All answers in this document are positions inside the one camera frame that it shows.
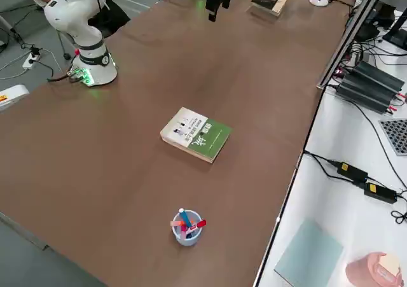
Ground clear blue pen cup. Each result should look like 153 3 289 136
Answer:
172 209 204 248

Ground green and white book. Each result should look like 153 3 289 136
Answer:
160 106 233 164

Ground office chair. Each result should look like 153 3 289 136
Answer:
56 31 72 60

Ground white controller box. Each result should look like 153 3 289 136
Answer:
0 83 31 113

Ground red marker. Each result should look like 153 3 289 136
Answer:
187 219 207 231

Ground aluminium frame post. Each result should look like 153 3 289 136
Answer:
315 0 387 91

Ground black power supply box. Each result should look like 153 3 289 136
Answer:
335 73 401 114
348 60 406 93

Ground black monitor with stand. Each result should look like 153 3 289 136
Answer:
382 0 407 51

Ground white power strip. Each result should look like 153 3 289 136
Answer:
22 52 43 69

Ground blue marker with white cap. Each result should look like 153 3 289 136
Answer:
178 207 195 230

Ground black adapter with yellow label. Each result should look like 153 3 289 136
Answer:
363 181 399 205
336 161 369 183

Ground checkered calibration board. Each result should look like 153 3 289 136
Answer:
378 118 407 157

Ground pink round object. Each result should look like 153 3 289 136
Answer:
345 251 405 287

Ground pale green glass plate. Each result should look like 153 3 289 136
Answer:
273 218 345 287

